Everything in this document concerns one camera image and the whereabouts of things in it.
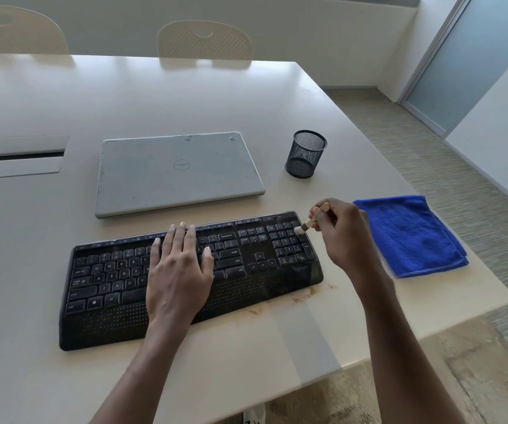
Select cream perforated chair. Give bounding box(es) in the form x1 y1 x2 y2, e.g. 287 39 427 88
0 2 70 55
156 19 254 61

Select black mesh pen holder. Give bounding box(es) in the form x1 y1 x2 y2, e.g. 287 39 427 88
284 130 328 180

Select grey desk cable slot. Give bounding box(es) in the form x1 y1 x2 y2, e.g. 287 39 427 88
0 134 71 181

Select person's right hand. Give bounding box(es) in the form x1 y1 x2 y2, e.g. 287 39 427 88
308 198 396 287

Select person's white shoe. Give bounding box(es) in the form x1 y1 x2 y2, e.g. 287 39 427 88
243 403 267 424

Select person's left hand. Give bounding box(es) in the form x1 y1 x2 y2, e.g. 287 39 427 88
145 222 216 334

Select small wooden brush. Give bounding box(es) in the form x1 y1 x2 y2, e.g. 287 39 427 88
294 201 331 236

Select person's left forearm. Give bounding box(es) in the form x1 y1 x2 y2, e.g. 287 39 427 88
88 322 195 424

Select person's right forearm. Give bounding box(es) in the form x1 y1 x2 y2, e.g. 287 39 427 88
359 273 467 424

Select black keyboard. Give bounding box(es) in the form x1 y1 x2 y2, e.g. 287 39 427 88
58 210 325 352

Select frosted glass door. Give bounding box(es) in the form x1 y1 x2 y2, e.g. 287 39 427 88
400 0 508 137

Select blue microfibre cloth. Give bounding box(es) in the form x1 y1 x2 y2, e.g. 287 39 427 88
352 194 470 279

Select silver laptop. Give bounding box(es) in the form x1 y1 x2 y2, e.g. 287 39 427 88
94 131 267 219

